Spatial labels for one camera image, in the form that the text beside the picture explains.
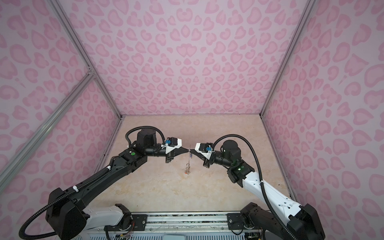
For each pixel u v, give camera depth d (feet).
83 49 2.74
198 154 1.96
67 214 1.25
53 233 1.40
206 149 1.85
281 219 1.25
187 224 2.43
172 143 1.84
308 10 2.28
